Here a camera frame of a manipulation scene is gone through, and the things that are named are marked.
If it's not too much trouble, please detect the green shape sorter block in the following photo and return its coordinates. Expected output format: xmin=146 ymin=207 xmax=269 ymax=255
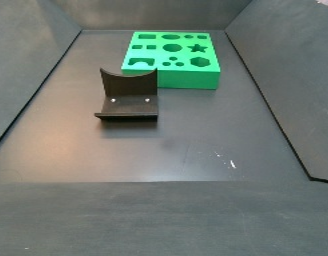
xmin=121 ymin=31 xmax=221 ymax=90

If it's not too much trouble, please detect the black curved holder bracket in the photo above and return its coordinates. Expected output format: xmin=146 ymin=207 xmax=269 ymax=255
xmin=94 ymin=69 xmax=159 ymax=120

